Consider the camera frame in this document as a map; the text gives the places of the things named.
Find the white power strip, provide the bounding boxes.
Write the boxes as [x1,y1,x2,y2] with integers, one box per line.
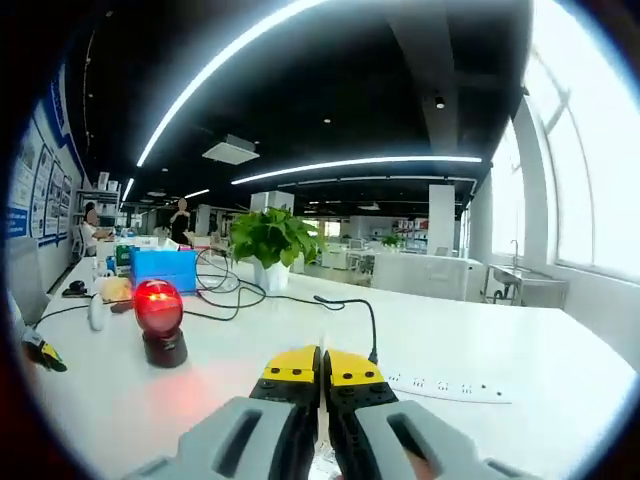
[384,370,513,406]

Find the black barcode scanner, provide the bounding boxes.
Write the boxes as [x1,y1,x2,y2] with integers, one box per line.
[132,278,190,370]

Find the grey storage shelf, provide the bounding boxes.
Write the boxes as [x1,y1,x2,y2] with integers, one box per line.
[73,171,122,202]

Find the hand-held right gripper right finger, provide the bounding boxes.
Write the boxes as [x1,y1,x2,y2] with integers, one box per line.
[323,348,539,480]

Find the black power plug cable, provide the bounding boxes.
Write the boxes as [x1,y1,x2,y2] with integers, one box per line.
[312,294,380,365]

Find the green potted plant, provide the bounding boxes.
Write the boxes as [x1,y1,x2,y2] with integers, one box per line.
[227,206,327,294]

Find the white handheld device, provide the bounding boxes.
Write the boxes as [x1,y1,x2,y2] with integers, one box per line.
[86,293,113,333]

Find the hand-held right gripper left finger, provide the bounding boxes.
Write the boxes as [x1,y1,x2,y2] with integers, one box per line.
[124,344,322,480]

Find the yellowish bag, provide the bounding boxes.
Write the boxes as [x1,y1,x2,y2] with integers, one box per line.
[94,275,135,304]

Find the steel sink with faucet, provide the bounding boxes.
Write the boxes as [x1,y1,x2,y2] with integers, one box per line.
[486,238,570,307]

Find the long white ceiling light strip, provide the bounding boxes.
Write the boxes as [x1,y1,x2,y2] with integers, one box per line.
[135,0,324,169]

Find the blue and white wall poster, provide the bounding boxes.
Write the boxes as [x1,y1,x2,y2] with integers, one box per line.
[7,64,85,247]

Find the green box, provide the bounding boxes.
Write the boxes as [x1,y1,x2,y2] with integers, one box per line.
[113,243,133,277]

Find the white table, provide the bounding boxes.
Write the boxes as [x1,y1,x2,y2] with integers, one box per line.
[34,254,631,476]

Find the white ceiling air vent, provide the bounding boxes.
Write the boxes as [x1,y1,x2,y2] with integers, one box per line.
[201,133,262,165]

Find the clear sheet goods packet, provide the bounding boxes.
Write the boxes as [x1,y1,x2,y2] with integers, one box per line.
[308,434,346,480]

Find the black cables on table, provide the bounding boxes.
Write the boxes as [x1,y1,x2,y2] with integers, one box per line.
[182,247,347,322]

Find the blue plastic box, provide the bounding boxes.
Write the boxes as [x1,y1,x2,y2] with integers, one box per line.
[128,248,200,295]

